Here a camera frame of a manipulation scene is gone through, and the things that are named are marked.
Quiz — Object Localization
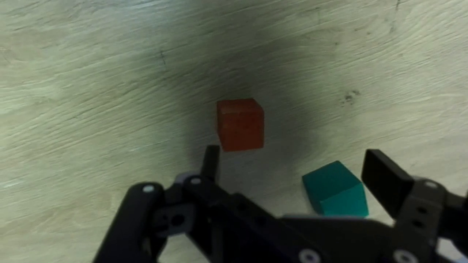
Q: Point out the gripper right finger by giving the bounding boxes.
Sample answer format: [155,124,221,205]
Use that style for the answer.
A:
[361,149,468,263]

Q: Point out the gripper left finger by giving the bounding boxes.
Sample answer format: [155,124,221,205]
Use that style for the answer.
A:
[92,145,322,263]

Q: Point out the green wooden cube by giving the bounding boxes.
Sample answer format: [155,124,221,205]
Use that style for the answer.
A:
[302,160,369,217]

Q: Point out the orange wooden cube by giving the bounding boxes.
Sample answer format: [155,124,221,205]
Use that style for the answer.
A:
[216,98,265,152]

